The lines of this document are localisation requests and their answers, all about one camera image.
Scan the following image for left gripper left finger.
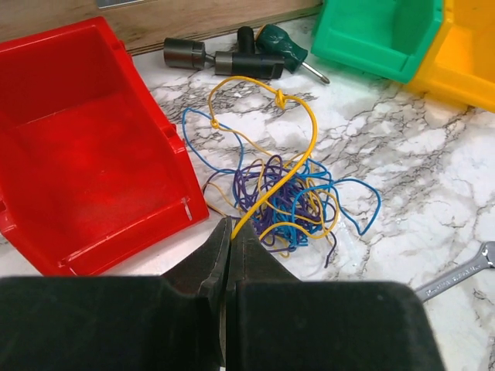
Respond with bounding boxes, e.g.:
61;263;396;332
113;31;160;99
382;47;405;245
163;217;232;370

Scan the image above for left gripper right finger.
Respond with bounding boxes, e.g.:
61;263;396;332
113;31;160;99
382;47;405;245
226;224;304;370

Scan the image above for blue purple wires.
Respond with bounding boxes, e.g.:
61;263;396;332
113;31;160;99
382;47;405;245
181;107;383;268

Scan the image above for red plastic bin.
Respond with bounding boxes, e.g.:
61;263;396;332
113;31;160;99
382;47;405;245
1;17;208;276

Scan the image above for black cylindrical bit holder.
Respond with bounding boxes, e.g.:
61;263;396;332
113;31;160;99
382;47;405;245
214;26;285;80

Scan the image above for black metal socket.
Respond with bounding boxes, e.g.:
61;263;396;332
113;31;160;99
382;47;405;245
163;38;215;70

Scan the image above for small open-end wrench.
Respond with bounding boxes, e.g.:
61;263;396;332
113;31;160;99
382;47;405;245
415;241;494;302

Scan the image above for wooden board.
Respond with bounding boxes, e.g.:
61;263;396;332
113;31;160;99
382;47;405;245
1;0;322;54

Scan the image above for green plastic bin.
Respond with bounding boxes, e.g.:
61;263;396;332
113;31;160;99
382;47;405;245
311;0;443;83

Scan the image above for yellow plastic bin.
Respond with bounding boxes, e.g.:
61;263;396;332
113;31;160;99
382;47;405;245
406;0;494;112

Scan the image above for green handled screwdriver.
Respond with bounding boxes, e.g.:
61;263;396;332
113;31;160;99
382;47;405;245
254;24;330;84

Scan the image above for grey metal bracket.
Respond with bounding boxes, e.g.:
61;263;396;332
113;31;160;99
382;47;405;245
95;0;149;9

